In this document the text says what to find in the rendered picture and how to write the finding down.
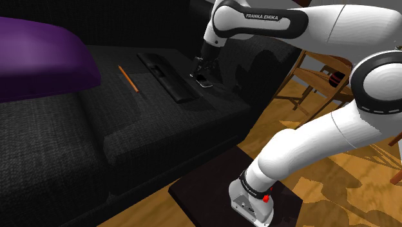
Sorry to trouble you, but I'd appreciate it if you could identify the small black silver phone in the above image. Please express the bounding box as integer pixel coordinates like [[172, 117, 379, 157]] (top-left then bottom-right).
[[195, 75, 214, 89]]

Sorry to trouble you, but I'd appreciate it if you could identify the black remote control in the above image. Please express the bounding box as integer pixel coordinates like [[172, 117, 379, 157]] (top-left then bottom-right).
[[136, 52, 204, 104]]

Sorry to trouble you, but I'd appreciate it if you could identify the orange pencil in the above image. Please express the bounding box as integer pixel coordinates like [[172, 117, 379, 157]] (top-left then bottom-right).
[[117, 64, 140, 94]]

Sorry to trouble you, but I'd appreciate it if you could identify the black fabric sofa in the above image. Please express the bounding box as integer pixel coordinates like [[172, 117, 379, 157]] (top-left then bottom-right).
[[0, 0, 304, 227]]

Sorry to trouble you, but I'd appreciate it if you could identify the wooden chair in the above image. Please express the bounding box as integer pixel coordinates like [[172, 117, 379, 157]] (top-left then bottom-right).
[[272, 49, 356, 130]]

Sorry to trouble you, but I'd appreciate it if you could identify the dark red black ball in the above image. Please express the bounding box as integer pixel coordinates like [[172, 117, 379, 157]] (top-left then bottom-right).
[[328, 71, 347, 88]]

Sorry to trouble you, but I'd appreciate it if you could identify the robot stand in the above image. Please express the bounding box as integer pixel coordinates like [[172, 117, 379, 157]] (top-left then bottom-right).
[[167, 145, 304, 227]]

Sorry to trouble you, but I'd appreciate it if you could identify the purple cushion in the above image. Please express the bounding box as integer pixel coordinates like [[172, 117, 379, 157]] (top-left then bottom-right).
[[0, 16, 102, 104]]

